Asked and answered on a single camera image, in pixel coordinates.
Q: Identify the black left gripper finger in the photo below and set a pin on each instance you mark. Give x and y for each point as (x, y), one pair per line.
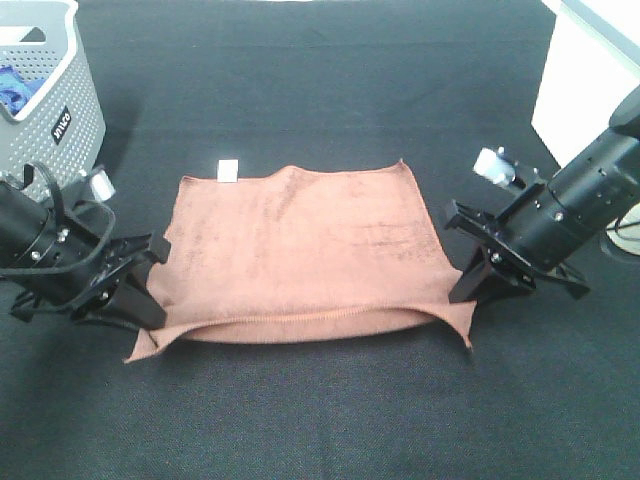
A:
(99, 319)
(132, 304)

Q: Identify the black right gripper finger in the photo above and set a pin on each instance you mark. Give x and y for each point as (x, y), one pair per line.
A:
(494, 291)
(477, 282)

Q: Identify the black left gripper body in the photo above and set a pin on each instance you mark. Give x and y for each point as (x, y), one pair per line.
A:
(86, 285)

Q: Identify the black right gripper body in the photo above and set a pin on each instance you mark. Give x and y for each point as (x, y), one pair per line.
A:
(508, 264)

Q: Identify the brown microfibre towel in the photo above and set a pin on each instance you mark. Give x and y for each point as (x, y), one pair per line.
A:
(301, 256)

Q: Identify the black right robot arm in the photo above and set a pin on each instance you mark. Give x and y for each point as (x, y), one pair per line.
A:
(548, 220)

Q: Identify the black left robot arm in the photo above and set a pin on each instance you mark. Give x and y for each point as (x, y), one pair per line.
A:
(68, 263)

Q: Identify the grey perforated laundry basket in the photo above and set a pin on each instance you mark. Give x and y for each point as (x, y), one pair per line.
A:
(62, 125)

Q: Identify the white storage box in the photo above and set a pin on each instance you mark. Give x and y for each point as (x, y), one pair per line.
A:
(592, 64)

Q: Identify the blue towel in basket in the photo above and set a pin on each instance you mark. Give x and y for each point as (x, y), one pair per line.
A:
(15, 91)

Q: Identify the black table mat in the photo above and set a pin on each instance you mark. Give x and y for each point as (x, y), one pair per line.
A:
(548, 388)

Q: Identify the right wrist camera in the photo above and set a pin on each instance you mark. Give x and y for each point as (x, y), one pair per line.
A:
(500, 170)

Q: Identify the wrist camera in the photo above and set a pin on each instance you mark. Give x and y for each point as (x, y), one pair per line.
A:
(95, 185)
(500, 170)

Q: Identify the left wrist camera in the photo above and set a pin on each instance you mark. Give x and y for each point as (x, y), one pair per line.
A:
(95, 185)

